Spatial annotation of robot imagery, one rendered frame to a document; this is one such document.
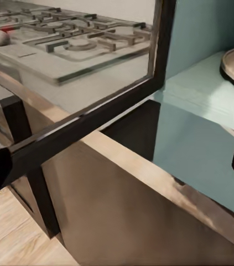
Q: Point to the microwave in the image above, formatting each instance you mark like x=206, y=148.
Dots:
x=70, y=66

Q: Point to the oven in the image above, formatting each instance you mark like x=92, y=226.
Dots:
x=32, y=192

